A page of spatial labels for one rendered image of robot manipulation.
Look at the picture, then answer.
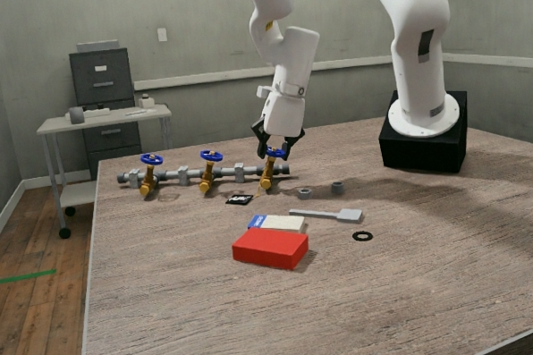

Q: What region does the grey and white pipe manifold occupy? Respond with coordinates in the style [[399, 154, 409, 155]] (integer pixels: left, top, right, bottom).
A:
[[117, 147, 290, 196]]

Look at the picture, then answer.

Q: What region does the red block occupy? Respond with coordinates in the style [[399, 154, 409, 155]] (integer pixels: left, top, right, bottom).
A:
[[232, 227, 309, 270]]

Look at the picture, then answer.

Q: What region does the black rubber ring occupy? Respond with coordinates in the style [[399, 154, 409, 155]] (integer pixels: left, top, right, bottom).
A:
[[352, 231, 373, 241]]

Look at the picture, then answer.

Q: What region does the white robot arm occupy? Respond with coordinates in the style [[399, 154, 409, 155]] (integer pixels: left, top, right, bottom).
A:
[[250, 0, 459, 138]]

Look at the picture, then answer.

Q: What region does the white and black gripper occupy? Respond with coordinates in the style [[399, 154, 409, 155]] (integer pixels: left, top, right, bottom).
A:
[[250, 90, 305, 161]]

